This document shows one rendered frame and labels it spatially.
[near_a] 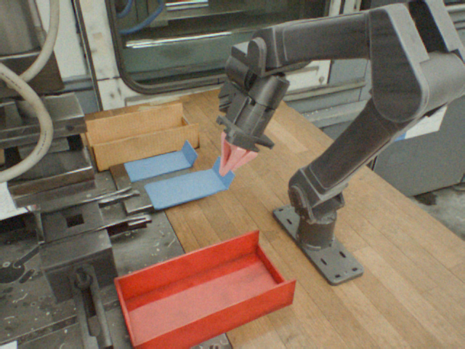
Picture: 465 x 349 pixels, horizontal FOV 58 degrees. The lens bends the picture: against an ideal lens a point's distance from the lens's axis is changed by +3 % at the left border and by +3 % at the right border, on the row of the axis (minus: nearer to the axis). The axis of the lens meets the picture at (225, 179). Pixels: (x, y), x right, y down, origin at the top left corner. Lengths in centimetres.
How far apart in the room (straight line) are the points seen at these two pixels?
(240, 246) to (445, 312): 33
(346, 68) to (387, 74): 110
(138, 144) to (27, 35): 46
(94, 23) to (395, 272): 92
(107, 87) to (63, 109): 63
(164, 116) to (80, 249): 50
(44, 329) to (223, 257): 29
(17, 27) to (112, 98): 74
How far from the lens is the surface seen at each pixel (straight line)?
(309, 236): 74
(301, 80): 148
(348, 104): 170
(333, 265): 74
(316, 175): 66
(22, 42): 56
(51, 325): 71
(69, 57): 126
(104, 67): 123
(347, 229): 83
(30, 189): 57
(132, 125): 106
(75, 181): 57
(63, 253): 68
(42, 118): 54
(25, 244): 85
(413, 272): 79
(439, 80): 51
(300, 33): 62
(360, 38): 54
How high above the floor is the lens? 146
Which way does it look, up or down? 38 degrees down
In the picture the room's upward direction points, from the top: straight up
